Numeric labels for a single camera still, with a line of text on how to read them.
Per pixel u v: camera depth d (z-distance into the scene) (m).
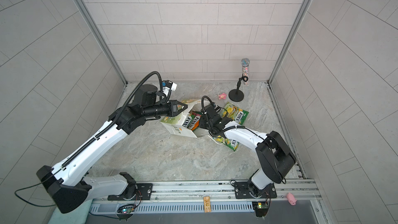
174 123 0.76
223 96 1.05
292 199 0.68
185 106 0.65
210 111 0.65
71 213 0.41
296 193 0.71
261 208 0.68
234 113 0.97
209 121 0.65
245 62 0.85
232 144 0.84
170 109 0.57
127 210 0.64
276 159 0.42
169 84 0.61
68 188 0.37
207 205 0.67
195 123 0.86
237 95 1.08
